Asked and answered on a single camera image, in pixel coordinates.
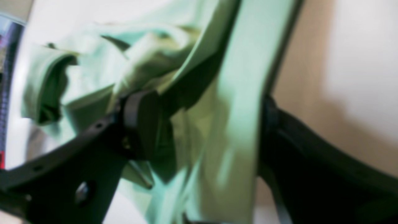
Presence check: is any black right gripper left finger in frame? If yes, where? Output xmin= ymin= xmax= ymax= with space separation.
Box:
xmin=1 ymin=90 xmax=174 ymax=224

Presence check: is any light green T-shirt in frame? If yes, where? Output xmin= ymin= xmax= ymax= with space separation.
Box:
xmin=21 ymin=0 xmax=297 ymax=224

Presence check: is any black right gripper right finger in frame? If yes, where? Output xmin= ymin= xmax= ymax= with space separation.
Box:
xmin=258 ymin=96 xmax=398 ymax=224

